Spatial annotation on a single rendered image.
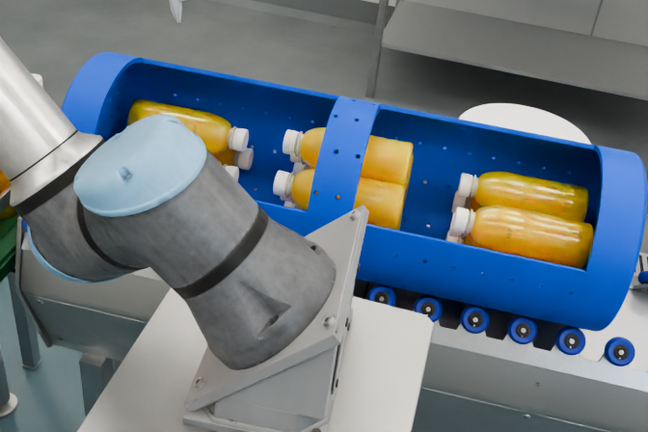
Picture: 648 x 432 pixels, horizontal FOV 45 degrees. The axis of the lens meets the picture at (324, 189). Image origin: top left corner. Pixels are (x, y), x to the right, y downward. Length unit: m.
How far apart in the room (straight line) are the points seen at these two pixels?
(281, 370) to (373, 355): 0.20
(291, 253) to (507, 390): 0.66
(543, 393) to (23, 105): 0.91
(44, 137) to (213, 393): 0.30
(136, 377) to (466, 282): 0.52
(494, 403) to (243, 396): 0.65
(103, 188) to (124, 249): 0.07
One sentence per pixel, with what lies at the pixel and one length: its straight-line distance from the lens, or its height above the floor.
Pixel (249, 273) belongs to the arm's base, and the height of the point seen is 1.33.
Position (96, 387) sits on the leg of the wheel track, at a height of 0.56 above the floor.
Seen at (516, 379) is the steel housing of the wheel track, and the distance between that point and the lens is 1.32.
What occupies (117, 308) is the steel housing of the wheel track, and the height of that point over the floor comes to 0.84.
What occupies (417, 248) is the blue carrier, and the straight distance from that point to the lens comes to 1.14.
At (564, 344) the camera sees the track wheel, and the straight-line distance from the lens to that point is 1.29.
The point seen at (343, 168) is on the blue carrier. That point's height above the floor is 1.19.
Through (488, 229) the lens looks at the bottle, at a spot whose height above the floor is 1.12.
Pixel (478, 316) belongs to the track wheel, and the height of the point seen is 0.97.
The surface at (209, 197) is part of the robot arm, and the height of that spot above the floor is 1.39.
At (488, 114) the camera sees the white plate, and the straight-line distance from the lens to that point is 1.69.
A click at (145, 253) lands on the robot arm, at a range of 0.73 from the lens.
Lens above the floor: 1.81
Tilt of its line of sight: 35 degrees down
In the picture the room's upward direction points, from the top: 7 degrees clockwise
